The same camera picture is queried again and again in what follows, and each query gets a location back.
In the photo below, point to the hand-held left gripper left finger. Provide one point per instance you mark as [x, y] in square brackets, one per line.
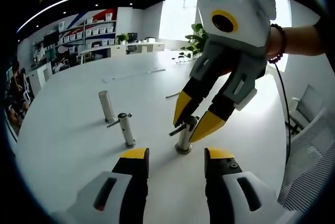
[117, 187]

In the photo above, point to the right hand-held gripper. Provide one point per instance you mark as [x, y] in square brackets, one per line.
[243, 33]

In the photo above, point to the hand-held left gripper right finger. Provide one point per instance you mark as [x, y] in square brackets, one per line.
[225, 190]

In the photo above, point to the metal cotter pin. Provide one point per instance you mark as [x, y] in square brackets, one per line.
[112, 124]
[176, 130]
[173, 94]

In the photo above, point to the person's right forearm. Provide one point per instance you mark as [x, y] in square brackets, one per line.
[301, 40]

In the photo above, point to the large green potted plant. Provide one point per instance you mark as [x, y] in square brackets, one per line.
[197, 40]

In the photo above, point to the white mesh chair back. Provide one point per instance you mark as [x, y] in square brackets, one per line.
[306, 161]

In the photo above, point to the grey office chair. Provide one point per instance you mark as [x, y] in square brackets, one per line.
[303, 106]

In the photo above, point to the black monitor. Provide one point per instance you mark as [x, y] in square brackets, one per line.
[132, 37]

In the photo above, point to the long white counter desk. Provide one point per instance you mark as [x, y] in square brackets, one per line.
[117, 50]

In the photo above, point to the small green potted plant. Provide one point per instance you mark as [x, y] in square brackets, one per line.
[122, 38]

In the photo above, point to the wall shelf with white boxes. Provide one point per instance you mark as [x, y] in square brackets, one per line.
[89, 31]

